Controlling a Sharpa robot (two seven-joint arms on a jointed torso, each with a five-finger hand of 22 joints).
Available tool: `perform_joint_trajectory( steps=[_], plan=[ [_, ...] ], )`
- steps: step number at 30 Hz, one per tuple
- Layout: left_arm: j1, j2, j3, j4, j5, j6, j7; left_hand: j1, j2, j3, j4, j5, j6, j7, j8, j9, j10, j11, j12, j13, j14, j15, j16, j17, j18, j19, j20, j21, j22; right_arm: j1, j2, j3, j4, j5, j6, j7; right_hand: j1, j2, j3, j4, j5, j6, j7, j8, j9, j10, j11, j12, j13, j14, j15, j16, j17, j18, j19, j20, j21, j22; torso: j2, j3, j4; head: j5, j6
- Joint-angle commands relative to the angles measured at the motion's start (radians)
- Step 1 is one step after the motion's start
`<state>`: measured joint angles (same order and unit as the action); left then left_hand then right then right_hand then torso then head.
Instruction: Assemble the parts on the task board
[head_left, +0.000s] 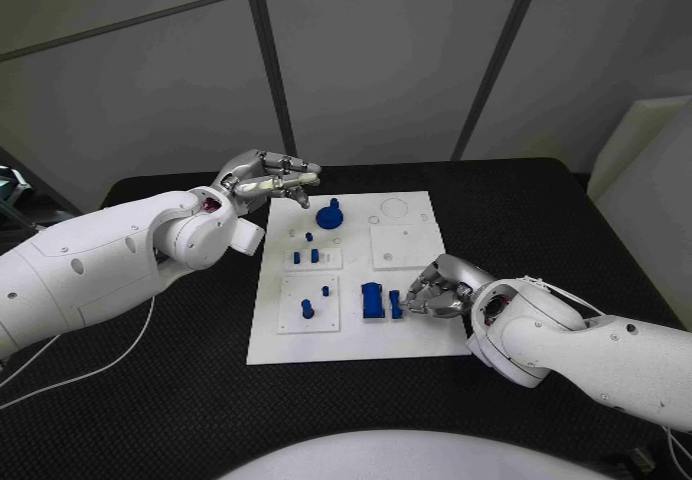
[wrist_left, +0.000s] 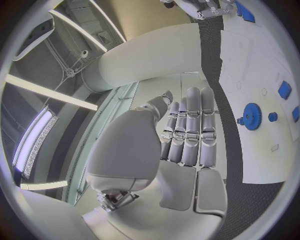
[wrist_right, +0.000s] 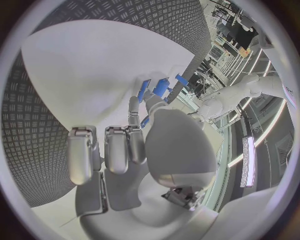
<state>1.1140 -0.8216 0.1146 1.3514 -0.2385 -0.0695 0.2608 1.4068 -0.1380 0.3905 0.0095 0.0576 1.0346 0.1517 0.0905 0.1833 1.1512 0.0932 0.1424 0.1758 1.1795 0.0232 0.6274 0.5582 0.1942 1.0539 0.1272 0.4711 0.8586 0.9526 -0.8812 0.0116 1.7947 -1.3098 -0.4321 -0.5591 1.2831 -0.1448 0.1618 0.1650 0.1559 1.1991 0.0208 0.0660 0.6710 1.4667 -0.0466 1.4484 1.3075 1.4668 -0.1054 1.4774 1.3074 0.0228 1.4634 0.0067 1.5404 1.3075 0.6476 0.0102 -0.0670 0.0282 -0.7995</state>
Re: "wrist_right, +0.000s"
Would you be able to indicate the blue cylinder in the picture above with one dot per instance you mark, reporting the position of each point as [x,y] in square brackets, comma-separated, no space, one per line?
[161,86]

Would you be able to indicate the glowing light bar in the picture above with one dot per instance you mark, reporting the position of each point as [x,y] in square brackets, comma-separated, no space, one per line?
[248,161]

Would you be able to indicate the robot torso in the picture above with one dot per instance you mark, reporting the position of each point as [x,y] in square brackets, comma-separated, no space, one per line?
[289,88]

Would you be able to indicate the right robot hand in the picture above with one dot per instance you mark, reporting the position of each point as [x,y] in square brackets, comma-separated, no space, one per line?
[178,146]

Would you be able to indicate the blue flat block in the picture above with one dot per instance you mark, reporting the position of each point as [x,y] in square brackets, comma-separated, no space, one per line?
[144,90]

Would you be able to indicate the cardboard box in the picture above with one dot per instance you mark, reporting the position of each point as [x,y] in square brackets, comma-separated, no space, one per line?
[244,52]

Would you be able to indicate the black screen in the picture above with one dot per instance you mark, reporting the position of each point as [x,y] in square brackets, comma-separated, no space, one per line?
[245,35]

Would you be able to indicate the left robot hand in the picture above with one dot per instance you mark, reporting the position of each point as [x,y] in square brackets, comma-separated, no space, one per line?
[198,121]

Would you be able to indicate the white task board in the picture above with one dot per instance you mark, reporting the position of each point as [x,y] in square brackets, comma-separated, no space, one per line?
[93,65]

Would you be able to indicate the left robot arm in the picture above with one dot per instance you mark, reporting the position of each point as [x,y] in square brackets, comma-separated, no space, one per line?
[222,97]

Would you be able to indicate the blue plug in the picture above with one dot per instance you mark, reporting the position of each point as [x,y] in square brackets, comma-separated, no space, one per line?
[145,121]

